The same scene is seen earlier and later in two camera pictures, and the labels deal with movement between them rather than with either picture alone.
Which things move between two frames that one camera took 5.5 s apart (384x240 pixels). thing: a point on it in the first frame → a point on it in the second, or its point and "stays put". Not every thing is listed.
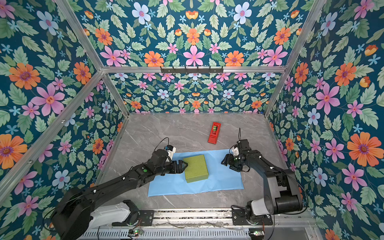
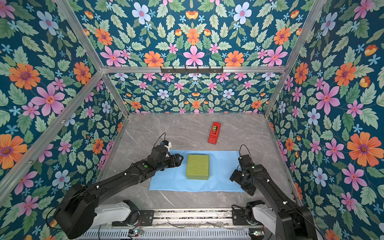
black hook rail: x=191 y=69 stays put
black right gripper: x=228 y=158 → x=248 y=188
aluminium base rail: x=211 y=217 stays put
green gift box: x=196 y=169 stays put
